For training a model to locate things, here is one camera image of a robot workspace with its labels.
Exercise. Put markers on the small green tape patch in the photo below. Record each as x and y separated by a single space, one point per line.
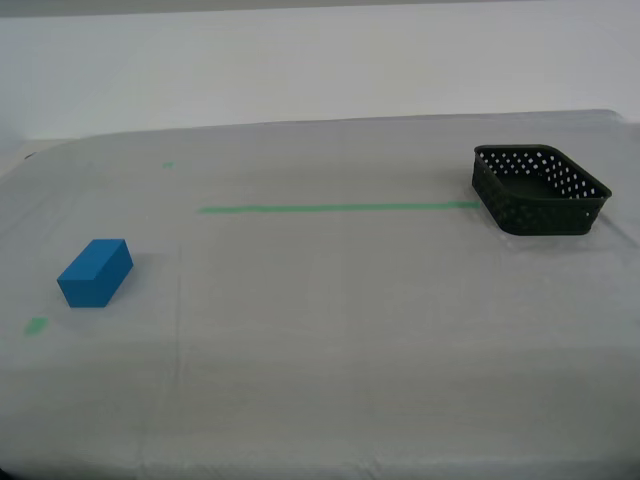
36 326

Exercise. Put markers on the grey table cloth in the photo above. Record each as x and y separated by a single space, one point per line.
320 310

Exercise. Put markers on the black perforated plastic basket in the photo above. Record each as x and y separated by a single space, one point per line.
545 220

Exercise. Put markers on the blue rectangular block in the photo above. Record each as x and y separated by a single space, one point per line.
92 275

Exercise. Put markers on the long green tape strip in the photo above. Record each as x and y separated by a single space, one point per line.
340 207

